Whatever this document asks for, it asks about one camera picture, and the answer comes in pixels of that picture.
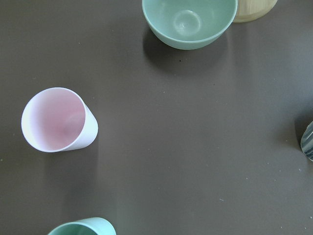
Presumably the pink plastic cup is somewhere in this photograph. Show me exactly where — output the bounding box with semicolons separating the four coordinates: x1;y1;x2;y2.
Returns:
21;87;98;153

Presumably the green bowl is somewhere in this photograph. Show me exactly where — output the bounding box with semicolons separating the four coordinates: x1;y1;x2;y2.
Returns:
142;0;238;50

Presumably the green plastic cup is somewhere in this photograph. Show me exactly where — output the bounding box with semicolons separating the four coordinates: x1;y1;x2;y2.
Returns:
48;217;116;235

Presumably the wooden glass drying stand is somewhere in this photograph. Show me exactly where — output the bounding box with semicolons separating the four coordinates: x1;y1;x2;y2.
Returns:
233;0;277;23

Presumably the steel ice scoop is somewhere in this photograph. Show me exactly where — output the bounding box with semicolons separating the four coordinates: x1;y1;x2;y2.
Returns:
300;122;313;161

